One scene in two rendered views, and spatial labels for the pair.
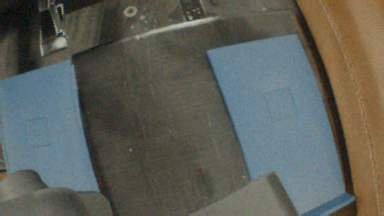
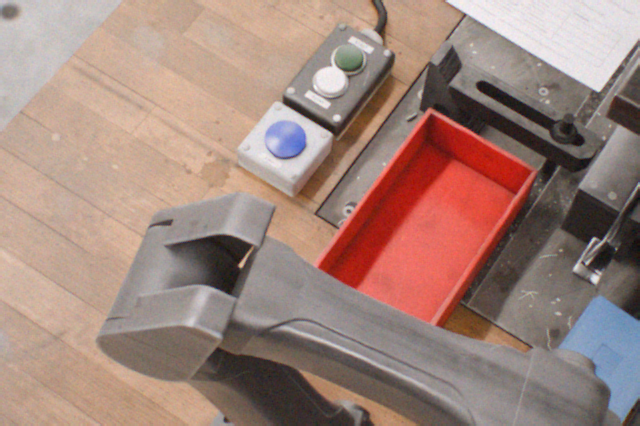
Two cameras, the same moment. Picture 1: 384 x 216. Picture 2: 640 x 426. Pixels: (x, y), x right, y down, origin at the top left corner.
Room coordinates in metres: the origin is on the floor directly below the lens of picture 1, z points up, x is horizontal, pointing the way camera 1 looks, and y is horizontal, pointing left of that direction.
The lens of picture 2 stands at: (-0.22, -0.08, 2.05)
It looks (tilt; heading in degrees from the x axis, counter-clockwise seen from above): 62 degrees down; 52
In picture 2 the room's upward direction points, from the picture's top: 7 degrees clockwise
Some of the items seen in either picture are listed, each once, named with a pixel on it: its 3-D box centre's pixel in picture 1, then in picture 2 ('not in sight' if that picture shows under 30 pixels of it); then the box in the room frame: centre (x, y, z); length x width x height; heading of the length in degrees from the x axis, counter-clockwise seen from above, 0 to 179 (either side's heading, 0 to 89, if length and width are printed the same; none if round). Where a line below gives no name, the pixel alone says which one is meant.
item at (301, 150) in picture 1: (295, 135); not in sight; (0.29, -0.07, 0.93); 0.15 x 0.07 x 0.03; 27
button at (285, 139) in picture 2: not in sight; (285, 141); (0.13, 0.44, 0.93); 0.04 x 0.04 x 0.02
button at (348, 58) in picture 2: not in sight; (348, 62); (0.23, 0.49, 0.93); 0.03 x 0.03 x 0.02
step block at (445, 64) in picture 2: not in sight; (460, 91); (0.30, 0.40, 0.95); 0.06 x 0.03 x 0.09; 114
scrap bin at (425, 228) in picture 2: not in sight; (410, 250); (0.17, 0.29, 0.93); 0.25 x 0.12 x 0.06; 24
